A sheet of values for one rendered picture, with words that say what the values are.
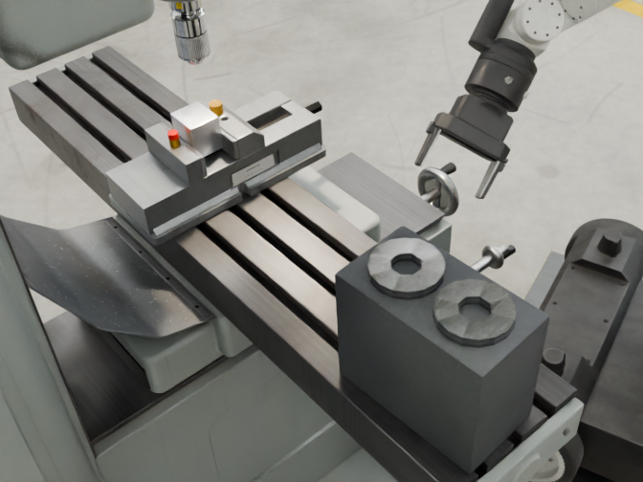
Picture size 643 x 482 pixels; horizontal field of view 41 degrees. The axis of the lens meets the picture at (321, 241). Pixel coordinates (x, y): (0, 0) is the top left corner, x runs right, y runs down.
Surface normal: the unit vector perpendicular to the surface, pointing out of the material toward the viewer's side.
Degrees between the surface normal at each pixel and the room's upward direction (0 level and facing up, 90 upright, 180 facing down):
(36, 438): 88
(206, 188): 90
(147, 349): 0
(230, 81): 0
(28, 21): 90
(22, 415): 88
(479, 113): 51
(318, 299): 0
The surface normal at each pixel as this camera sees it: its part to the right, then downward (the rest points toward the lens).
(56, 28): 0.65, 0.50
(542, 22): 0.15, 0.04
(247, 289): -0.04, -0.73
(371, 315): -0.72, 0.50
